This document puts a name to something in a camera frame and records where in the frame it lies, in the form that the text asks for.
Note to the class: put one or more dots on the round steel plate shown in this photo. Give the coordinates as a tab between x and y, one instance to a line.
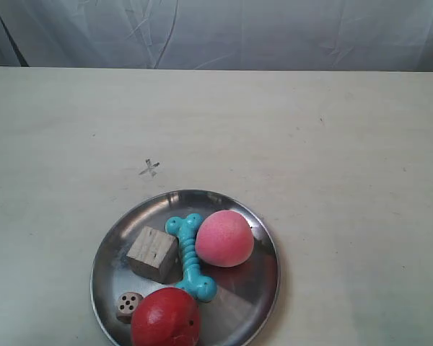
246	294

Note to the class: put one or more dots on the red apple toy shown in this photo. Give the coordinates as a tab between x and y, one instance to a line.
168	316

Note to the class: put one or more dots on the small wooden die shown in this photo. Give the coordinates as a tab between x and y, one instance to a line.
126	305

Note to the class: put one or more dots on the wooden cube block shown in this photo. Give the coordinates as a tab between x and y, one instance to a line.
153	254

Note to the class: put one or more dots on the pink peach toy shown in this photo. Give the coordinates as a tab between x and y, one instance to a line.
224	239

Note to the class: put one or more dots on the teal bone toy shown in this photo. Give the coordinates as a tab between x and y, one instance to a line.
200	287

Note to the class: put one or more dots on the white backdrop curtain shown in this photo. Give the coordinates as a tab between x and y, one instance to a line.
219	35

